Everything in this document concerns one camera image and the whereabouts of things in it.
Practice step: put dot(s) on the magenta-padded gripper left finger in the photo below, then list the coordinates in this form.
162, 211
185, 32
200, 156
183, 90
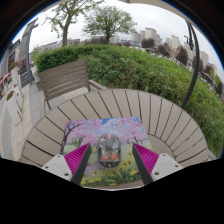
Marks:
75, 158

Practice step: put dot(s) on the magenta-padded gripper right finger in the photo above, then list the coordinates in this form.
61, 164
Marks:
148, 159

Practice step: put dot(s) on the grey printed computer mouse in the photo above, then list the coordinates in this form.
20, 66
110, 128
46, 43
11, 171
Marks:
109, 151

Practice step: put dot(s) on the flower landscape print mouse pad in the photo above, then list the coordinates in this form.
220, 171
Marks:
86, 131

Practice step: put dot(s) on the white planter box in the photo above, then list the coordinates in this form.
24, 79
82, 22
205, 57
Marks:
14, 108

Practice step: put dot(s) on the brown slatted outdoor chair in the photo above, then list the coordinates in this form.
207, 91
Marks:
63, 80

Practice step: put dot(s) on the green hedge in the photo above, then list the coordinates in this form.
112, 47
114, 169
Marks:
133, 66

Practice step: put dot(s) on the beige patio umbrella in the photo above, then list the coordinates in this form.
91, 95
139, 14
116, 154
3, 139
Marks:
198, 63

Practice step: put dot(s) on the dark grey sign pillar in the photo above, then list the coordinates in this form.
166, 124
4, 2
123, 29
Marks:
26, 50

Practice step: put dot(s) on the thin sparse tree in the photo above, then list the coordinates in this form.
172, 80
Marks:
65, 33

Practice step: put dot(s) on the bushy round tree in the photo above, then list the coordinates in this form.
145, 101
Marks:
108, 21

